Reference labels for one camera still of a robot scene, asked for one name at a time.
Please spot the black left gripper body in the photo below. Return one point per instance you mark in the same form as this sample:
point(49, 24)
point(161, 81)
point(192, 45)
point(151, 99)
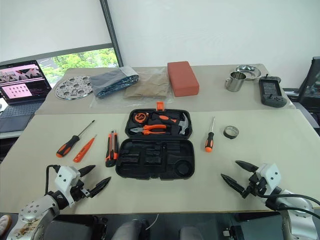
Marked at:
point(78, 191)

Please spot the red-orange rectangular block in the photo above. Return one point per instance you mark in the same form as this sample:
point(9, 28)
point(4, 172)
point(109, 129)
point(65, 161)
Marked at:
point(183, 78)

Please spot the dark grey window frame post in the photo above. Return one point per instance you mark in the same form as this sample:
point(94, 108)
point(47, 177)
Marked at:
point(111, 32)

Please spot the open laptop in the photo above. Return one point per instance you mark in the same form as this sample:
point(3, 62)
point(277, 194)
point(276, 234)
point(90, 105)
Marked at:
point(22, 85)

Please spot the black tool case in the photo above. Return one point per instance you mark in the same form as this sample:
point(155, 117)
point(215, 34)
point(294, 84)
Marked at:
point(155, 160)

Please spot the black mesh office chair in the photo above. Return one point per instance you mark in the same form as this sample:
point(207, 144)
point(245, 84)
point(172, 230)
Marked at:
point(312, 82)

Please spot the stainless steel bowl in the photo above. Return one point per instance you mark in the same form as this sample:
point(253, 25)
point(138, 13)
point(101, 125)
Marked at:
point(252, 72)

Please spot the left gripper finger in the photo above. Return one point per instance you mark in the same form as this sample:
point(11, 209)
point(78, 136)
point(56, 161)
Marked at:
point(86, 170)
point(100, 186)

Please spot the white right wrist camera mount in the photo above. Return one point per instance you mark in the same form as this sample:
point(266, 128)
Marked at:
point(271, 175)

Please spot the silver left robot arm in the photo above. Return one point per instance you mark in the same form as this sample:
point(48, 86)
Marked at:
point(32, 212)

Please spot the orange voltage tester pen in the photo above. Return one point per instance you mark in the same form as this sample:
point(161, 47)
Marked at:
point(83, 150)

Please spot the black handheld controller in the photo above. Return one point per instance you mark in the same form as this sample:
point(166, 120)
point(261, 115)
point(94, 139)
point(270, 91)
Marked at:
point(271, 92)

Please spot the dark blue folded bag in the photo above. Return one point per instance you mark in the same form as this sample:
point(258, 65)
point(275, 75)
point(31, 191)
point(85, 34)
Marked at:
point(107, 83)

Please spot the dark grey padded block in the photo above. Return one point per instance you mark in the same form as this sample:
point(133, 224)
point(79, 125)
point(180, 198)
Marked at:
point(72, 228)

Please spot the dark grey rounded shape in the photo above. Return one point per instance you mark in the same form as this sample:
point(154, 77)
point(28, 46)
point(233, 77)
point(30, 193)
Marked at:
point(191, 233)
point(130, 231)

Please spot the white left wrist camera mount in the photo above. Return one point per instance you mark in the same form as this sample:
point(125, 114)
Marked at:
point(63, 176)

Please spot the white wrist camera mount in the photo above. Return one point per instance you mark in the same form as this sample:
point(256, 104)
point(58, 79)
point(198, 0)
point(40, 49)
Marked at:
point(63, 176)
point(271, 175)

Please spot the white roller blind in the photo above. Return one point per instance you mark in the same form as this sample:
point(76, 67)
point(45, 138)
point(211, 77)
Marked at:
point(50, 25)

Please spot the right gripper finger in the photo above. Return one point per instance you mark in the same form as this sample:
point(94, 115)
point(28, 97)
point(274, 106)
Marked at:
point(232, 183)
point(247, 166)

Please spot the black tape roll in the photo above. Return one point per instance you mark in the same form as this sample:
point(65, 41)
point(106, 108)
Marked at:
point(225, 133)

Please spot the orange black utility knife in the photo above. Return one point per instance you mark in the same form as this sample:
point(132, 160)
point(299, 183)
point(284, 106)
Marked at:
point(111, 150)

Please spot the perforated round metal disc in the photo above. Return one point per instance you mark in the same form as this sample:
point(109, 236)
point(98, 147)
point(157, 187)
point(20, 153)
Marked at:
point(65, 90)

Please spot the stainless steel mug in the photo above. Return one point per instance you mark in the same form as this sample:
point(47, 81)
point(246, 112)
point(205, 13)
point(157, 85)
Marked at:
point(235, 82)

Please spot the orange black tape measure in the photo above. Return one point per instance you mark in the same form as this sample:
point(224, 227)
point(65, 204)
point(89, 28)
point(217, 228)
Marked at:
point(140, 117)

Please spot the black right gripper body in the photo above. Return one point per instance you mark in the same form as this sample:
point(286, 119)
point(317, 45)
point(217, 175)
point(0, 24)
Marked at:
point(255, 185)

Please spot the clear bag with brown cloth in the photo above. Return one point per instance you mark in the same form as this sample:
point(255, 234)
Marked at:
point(147, 87)

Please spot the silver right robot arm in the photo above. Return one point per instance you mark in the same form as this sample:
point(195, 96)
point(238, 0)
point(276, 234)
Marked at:
point(300, 203)

